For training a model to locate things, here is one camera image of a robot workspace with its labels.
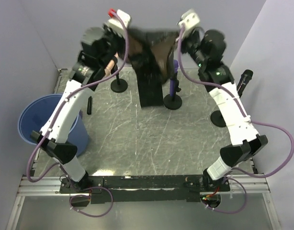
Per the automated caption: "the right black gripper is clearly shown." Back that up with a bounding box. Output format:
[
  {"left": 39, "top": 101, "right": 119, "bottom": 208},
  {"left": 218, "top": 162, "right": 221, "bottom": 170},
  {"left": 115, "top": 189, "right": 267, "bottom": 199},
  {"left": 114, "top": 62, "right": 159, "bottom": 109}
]
[{"left": 176, "top": 27, "right": 208, "bottom": 69}]

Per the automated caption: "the black trash bag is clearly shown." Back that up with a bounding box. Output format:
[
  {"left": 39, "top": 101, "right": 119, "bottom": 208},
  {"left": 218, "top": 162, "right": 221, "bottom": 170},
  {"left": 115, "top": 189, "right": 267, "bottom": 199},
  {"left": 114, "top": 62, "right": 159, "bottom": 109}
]
[{"left": 127, "top": 27, "right": 179, "bottom": 108}]

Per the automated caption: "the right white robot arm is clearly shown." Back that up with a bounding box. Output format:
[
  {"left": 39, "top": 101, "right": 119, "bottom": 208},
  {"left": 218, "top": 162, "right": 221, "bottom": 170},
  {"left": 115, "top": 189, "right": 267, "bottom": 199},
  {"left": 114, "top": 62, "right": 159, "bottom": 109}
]
[{"left": 178, "top": 28, "right": 268, "bottom": 191}]

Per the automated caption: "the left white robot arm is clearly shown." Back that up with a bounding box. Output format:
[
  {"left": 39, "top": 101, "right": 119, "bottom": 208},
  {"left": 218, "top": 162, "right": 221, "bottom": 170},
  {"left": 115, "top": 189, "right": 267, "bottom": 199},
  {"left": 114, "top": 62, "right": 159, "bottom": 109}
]
[{"left": 31, "top": 26, "right": 129, "bottom": 193}]

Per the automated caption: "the blue plastic trash bin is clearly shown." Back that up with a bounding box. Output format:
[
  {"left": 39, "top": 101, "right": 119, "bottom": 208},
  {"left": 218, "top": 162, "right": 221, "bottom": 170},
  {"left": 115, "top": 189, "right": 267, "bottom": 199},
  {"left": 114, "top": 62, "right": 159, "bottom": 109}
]
[{"left": 17, "top": 93, "right": 89, "bottom": 156}]

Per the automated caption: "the purple microphone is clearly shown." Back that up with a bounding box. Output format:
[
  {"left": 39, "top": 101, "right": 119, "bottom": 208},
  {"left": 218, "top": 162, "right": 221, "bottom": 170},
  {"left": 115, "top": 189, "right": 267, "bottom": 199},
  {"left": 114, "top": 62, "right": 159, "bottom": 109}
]
[{"left": 170, "top": 59, "right": 179, "bottom": 97}]

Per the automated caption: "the beige microphone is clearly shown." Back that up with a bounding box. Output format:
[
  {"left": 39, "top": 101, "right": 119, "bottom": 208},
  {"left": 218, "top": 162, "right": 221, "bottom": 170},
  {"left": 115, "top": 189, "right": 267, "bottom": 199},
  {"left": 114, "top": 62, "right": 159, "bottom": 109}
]
[{"left": 104, "top": 56, "right": 118, "bottom": 77}]

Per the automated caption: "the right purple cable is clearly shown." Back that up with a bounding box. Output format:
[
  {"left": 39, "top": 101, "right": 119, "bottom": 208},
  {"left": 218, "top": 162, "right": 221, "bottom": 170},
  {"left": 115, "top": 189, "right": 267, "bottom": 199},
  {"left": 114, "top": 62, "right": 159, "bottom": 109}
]
[{"left": 177, "top": 26, "right": 294, "bottom": 214}]

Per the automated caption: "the purple cable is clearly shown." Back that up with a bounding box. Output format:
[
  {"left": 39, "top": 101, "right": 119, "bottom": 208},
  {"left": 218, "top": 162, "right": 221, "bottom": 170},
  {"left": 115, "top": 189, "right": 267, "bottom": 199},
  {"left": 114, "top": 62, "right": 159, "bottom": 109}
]
[
  {"left": 26, "top": 13, "right": 130, "bottom": 218},
  {"left": 177, "top": 26, "right": 294, "bottom": 214}
]

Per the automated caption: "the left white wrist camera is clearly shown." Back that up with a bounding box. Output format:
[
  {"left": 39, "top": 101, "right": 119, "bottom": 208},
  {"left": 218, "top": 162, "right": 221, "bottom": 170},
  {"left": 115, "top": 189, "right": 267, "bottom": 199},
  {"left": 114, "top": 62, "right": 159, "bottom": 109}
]
[{"left": 106, "top": 9, "right": 131, "bottom": 35}]

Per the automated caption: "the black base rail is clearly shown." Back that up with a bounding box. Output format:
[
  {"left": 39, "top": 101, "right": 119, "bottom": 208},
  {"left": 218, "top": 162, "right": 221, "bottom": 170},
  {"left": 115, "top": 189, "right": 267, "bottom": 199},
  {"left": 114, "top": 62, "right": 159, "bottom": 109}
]
[{"left": 59, "top": 174, "right": 230, "bottom": 204}]

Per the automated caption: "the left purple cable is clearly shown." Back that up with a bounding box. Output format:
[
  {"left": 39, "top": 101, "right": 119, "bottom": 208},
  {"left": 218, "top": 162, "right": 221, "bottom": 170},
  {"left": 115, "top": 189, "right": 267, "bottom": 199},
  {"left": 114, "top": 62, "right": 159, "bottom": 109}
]
[{"left": 26, "top": 13, "right": 130, "bottom": 218}]

